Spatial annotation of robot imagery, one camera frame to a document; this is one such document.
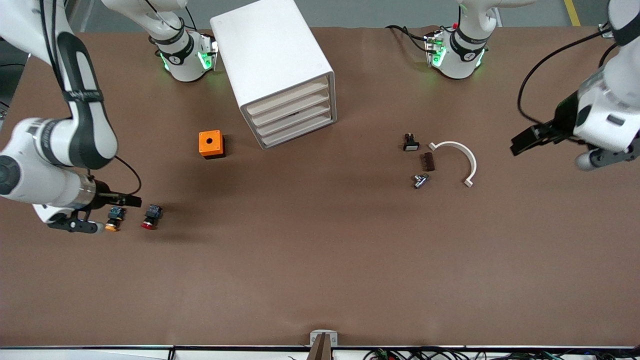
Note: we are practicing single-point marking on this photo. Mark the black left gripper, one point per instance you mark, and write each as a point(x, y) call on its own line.
point(564, 116)

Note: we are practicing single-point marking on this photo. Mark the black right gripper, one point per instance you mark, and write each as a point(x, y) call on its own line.
point(103, 194)

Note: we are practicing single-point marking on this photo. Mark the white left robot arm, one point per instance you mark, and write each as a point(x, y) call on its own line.
point(617, 95)

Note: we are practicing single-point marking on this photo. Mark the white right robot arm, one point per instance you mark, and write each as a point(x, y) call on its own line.
point(85, 130)

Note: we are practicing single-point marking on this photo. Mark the red mushroom push button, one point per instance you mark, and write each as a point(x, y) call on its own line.
point(152, 212)

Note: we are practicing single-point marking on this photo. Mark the yellow mushroom push button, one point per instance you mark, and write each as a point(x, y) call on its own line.
point(111, 226)

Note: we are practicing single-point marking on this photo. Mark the brown terminal block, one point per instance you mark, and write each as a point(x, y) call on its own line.
point(428, 162)

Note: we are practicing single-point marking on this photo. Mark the silver metal valve fitting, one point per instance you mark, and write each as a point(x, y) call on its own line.
point(419, 182)

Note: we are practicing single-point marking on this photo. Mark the white curved plastic bracket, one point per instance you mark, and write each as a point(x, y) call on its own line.
point(472, 162)

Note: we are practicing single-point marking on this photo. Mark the orange button enclosure box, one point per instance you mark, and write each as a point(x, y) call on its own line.
point(204, 148)

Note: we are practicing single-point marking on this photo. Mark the black white rectangular switch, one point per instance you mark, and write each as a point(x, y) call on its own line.
point(411, 146)

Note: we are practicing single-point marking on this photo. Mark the white table edge rail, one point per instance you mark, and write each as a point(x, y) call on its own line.
point(100, 354)

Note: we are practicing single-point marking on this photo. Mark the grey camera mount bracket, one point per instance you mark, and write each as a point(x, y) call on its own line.
point(315, 337)

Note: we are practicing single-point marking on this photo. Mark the brown camera mount pole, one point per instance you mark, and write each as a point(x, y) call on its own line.
point(321, 351)

